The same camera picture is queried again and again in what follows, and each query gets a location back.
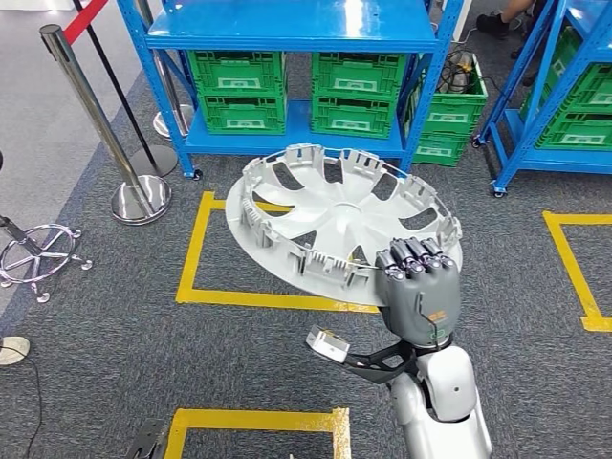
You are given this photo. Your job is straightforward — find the red barrier belt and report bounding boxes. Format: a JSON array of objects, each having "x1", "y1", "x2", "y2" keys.
[{"x1": 63, "y1": 0, "x2": 109, "y2": 47}]

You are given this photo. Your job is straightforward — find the blue steel shelf rack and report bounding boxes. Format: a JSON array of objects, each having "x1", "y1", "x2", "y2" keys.
[
  {"x1": 115, "y1": 0, "x2": 465, "y2": 182},
  {"x1": 472, "y1": 0, "x2": 612, "y2": 199}
]

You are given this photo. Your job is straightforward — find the white cabinet panel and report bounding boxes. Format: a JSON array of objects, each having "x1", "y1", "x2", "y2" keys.
[{"x1": 441, "y1": 0, "x2": 474, "y2": 42}]

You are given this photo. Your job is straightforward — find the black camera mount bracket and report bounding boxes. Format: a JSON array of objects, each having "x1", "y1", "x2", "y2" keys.
[{"x1": 341, "y1": 339, "x2": 420, "y2": 385}]

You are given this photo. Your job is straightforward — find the black robot foot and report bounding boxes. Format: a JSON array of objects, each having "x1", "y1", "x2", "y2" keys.
[{"x1": 125, "y1": 419, "x2": 172, "y2": 459}]

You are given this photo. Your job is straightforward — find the chrome stanchion post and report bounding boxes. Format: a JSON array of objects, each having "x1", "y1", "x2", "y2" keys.
[
  {"x1": 39, "y1": 24, "x2": 172, "y2": 227},
  {"x1": 135, "y1": 0, "x2": 195, "y2": 140}
]

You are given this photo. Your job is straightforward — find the tangled black cables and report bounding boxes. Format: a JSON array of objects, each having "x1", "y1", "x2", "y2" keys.
[{"x1": 438, "y1": 49, "x2": 485, "y2": 97}]

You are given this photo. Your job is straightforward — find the beige round floor disc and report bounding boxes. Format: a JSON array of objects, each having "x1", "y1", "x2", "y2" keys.
[{"x1": 0, "y1": 336, "x2": 30, "y2": 367}]

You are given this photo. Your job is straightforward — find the robot right hand grey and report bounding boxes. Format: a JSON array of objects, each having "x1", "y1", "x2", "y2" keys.
[{"x1": 374, "y1": 237, "x2": 461, "y2": 350}]

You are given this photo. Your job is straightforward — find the chrome star stool base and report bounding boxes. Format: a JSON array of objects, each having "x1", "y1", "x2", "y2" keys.
[{"x1": 0, "y1": 215, "x2": 94, "y2": 304}]

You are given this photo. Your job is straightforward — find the black stanchion post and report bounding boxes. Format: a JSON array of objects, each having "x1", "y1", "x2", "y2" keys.
[{"x1": 72, "y1": 0, "x2": 179, "y2": 179}]

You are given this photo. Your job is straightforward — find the grey power adapter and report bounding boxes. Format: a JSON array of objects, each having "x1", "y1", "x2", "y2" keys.
[{"x1": 448, "y1": 54, "x2": 475, "y2": 91}]

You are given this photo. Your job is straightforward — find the grey plastic wheel hubcap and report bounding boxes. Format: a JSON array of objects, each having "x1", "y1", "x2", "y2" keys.
[{"x1": 224, "y1": 143, "x2": 464, "y2": 307}]

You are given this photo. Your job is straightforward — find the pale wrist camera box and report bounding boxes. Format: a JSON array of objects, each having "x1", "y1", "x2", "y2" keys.
[{"x1": 306, "y1": 324, "x2": 352, "y2": 364}]

